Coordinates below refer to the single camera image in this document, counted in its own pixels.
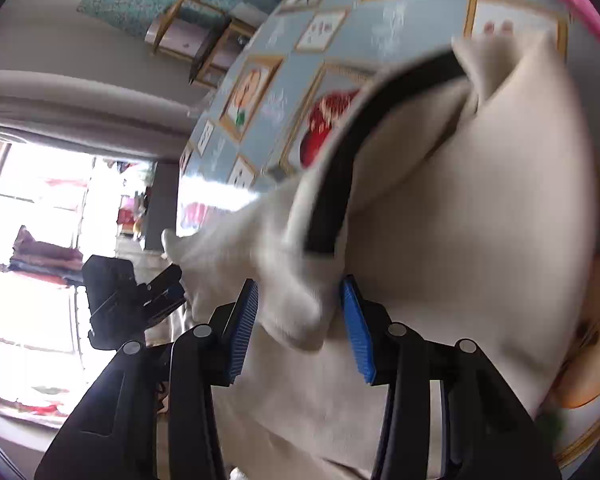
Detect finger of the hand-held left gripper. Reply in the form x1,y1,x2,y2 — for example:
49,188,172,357
146,287,187,327
138,264,184,302

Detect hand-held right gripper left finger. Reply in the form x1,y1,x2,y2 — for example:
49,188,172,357
34,278,260,480

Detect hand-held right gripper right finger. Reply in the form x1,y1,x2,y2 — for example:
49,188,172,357
339,275,563,480

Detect beige zip-collar sweatshirt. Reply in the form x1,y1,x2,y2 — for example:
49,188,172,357
161,30,600,480

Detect dark grey board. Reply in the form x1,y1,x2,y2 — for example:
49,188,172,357
142,160,182,251

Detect window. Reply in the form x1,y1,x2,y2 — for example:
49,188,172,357
0,137,156,421

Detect wooden chair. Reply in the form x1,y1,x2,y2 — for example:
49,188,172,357
145,0,258,88

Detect white pink box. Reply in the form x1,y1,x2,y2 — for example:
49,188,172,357
147,15,216,63

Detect fruit print tablecloth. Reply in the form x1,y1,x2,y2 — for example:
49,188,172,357
177,0,600,468

